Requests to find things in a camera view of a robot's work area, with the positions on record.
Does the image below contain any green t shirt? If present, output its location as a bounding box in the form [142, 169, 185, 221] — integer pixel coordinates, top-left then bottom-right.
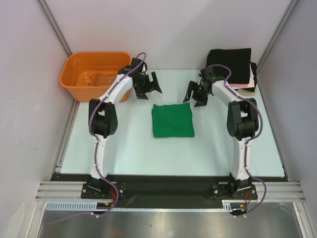
[152, 103, 195, 138]

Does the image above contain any black folded t shirt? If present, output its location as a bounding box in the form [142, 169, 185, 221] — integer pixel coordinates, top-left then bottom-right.
[206, 48, 252, 84]

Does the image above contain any aluminium corner post right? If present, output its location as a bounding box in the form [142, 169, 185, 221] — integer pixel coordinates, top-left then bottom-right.
[257, 0, 299, 73]

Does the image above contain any grey cable duct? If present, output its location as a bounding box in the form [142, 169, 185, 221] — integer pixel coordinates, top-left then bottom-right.
[46, 200, 242, 213]

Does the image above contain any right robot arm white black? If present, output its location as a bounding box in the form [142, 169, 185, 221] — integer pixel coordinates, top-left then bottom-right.
[183, 66, 263, 199]

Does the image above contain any aluminium frame rail front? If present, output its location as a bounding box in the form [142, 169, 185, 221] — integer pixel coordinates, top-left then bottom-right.
[35, 181, 306, 202]

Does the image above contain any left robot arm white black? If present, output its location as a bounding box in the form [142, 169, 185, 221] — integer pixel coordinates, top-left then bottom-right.
[87, 53, 162, 198]

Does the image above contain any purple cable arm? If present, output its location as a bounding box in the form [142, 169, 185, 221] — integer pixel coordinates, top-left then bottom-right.
[48, 52, 147, 225]
[204, 63, 266, 218]

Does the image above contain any aluminium corner post left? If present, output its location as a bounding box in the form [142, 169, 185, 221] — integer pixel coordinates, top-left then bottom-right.
[36, 0, 72, 57]

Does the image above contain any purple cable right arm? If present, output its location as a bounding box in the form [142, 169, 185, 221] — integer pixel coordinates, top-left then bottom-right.
[204, 63, 266, 218]

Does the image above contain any aluminium corner post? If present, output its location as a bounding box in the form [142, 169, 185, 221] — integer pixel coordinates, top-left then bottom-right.
[36, 0, 72, 57]
[257, 0, 299, 73]

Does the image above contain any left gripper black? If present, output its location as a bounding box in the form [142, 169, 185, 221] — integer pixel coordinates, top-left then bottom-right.
[134, 72, 161, 100]

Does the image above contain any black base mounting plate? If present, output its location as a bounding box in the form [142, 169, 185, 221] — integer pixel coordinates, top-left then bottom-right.
[50, 173, 288, 208]

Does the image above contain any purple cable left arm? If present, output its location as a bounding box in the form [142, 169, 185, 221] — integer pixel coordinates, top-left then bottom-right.
[48, 52, 147, 225]

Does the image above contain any cream folded t shirt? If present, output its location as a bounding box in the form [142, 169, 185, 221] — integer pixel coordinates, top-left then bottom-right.
[236, 62, 258, 96]

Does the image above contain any orange plastic basket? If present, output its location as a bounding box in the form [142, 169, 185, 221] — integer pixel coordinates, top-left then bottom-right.
[59, 52, 132, 102]

